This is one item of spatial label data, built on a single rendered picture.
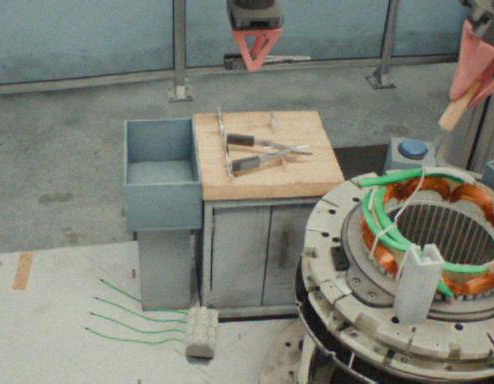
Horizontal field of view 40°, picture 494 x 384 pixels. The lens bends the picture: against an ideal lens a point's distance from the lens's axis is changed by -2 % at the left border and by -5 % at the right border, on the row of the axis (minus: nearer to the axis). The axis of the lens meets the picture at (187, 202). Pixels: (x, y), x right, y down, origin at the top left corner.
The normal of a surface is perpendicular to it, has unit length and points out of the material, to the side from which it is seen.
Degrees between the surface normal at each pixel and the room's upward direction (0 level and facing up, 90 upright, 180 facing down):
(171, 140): 90
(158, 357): 0
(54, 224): 0
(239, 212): 90
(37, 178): 0
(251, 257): 90
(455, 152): 90
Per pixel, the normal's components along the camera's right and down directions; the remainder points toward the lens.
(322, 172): 0.00, -0.77
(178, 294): 0.07, 0.63
